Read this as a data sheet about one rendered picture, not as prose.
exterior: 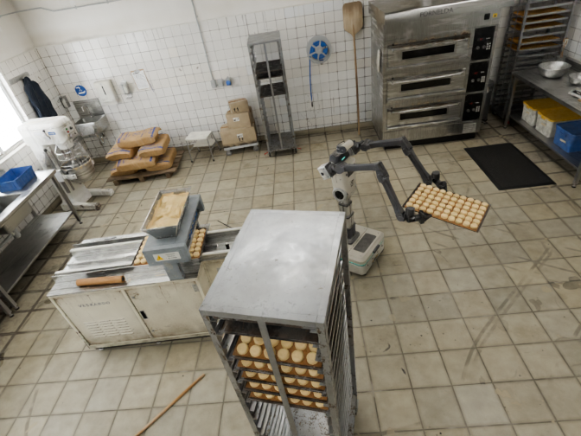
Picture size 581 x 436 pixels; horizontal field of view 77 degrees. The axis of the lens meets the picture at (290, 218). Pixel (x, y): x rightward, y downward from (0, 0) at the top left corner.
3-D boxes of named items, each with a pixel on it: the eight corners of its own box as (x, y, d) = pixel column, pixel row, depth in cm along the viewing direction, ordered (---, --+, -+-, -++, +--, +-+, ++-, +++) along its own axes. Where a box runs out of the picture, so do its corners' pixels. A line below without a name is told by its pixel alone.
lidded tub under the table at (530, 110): (518, 117, 567) (521, 100, 552) (550, 113, 562) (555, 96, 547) (530, 127, 537) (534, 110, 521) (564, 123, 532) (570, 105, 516)
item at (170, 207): (145, 236, 279) (143, 230, 275) (163, 197, 322) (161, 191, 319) (180, 232, 278) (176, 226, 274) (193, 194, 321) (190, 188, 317)
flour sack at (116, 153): (131, 160, 605) (127, 151, 595) (107, 163, 608) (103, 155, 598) (144, 142, 663) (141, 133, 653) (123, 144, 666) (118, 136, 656)
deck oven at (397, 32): (383, 157, 572) (385, 13, 452) (369, 126, 668) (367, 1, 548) (486, 144, 559) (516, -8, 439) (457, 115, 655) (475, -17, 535)
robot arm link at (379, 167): (386, 159, 289) (379, 163, 283) (388, 175, 294) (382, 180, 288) (340, 162, 320) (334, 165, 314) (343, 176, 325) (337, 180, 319)
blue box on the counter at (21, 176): (22, 189, 460) (15, 180, 452) (-2, 193, 462) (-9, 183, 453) (37, 174, 492) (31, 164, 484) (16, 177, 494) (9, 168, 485)
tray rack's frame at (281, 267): (295, 388, 293) (248, 208, 187) (359, 399, 279) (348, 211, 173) (273, 481, 244) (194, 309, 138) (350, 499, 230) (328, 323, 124)
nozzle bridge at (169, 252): (157, 282, 296) (141, 252, 276) (176, 227, 354) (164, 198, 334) (197, 278, 294) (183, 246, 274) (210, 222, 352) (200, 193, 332)
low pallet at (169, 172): (109, 187, 626) (105, 181, 619) (124, 164, 690) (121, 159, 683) (176, 176, 619) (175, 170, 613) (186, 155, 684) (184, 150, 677)
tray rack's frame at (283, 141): (268, 140, 673) (247, 35, 567) (295, 137, 671) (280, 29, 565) (268, 157, 622) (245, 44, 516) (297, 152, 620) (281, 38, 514)
